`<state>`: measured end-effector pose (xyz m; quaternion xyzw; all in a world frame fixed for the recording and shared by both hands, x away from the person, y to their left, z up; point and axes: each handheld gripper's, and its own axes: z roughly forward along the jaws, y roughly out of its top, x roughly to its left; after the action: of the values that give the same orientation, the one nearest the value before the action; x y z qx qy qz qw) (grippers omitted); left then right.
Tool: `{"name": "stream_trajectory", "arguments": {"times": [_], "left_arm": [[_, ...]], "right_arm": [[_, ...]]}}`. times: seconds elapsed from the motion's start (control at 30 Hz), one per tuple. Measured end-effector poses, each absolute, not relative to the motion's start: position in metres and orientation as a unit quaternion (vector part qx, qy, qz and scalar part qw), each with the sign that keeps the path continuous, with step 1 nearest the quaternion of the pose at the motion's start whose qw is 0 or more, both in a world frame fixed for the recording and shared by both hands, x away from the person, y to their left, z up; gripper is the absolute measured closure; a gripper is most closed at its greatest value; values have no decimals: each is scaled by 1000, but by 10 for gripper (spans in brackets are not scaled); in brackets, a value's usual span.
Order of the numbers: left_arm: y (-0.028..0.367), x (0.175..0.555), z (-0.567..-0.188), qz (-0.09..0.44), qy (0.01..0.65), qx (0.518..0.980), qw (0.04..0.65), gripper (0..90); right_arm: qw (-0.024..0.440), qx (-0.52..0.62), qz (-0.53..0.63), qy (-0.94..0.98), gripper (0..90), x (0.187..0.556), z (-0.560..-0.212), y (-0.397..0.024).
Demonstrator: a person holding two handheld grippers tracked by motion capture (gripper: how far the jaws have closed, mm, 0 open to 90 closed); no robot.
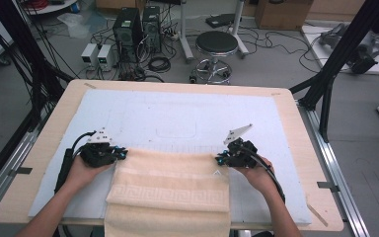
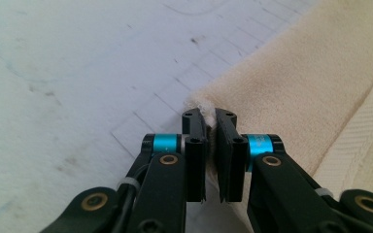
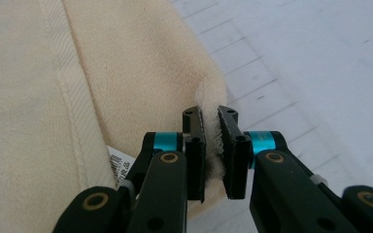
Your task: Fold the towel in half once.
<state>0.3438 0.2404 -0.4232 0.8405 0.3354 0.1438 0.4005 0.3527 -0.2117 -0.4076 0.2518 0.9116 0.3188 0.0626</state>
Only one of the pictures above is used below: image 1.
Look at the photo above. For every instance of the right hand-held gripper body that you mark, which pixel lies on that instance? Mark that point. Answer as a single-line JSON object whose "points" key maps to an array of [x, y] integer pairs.
{"points": [[243, 154]]}

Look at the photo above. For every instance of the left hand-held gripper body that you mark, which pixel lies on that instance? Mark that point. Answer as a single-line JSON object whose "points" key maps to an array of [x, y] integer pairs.
{"points": [[97, 154]]}

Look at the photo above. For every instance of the beige towel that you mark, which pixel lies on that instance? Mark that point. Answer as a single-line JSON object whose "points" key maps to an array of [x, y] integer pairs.
{"points": [[167, 191]]}

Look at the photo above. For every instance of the person's left hand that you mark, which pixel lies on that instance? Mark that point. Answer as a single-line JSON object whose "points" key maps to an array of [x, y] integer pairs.
{"points": [[80, 176]]}

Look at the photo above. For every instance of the person's right hand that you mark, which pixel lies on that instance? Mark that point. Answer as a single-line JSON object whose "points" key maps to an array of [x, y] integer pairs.
{"points": [[258, 179]]}

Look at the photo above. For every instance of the white grid mat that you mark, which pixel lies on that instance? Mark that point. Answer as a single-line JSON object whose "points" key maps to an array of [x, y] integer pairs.
{"points": [[161, 112]]}

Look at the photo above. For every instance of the white power supply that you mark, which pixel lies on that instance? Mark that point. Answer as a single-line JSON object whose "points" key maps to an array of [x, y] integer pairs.
{"points": [[89, 54], [106, 56]]}

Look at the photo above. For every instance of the black round stool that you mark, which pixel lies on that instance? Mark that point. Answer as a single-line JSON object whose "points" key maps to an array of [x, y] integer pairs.
{"points": [[216, 42]]}

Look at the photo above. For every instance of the large black computer tower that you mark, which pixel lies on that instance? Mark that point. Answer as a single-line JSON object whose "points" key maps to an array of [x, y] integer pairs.
{"points": [[126, 33]]}

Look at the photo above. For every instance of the slim black computer tower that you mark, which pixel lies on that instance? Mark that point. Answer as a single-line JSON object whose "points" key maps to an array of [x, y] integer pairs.
{"points": [[151, 29]]}

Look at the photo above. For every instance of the white floor board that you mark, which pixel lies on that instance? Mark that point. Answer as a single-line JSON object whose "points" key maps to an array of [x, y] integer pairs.
{"points": [[319, 52]]}

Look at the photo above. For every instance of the white metal table leg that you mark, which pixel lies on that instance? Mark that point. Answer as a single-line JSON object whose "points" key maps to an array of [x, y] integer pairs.
{"points": [[238, 26], [184, 33]]}

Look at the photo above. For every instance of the clear plastic bag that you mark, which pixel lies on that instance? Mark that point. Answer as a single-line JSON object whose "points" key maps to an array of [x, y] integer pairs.
{"points": [[75, 24]]}

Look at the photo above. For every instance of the black flat box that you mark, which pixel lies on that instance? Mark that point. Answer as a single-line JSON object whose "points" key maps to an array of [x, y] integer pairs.
{"points": [[220, 20]]}

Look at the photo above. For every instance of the cardboard box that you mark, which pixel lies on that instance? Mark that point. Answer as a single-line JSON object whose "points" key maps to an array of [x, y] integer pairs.
{"points": [[283, 15]]}

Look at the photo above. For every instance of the round white table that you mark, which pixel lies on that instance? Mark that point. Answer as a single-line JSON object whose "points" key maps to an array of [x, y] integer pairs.
{"points": [[56, 7]]}

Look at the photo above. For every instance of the grey metal bracket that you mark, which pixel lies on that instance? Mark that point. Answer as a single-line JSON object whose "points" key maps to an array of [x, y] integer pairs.
{"points": [[21, 170], [327, 186]]}

